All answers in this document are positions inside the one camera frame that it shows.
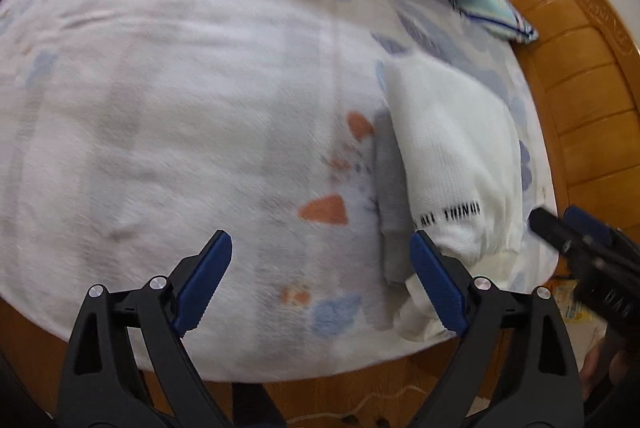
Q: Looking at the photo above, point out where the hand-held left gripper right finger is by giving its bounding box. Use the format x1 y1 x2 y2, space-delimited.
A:
409 229 586 428

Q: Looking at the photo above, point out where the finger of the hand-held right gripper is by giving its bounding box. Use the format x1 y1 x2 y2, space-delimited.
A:
529 207 601 269
564 205 617 250

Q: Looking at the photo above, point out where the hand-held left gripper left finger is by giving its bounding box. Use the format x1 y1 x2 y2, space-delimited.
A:
56 229 236 428

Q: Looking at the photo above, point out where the white button-up jacket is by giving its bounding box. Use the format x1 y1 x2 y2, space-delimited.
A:
382 53 523 341

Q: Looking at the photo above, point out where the person's right hand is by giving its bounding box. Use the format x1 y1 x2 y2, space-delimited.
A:
580 338 626 401

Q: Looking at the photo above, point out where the yellow packet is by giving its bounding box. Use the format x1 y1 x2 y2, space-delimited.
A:
550 283 596 324

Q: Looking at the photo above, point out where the folded grey cloth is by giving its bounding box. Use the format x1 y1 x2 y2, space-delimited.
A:
370 108 416 286

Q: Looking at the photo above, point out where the wooden headboard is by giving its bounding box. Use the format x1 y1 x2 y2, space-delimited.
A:
472 0 640 229

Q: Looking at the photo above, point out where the bed with floral sheet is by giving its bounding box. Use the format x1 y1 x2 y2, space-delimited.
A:
0 0 558 384

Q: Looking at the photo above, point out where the light blue striped pillow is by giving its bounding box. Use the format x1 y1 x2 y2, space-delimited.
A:
452 0 540 43

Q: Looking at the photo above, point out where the white floor cable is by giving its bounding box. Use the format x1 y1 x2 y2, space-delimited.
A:
295 385 416 424

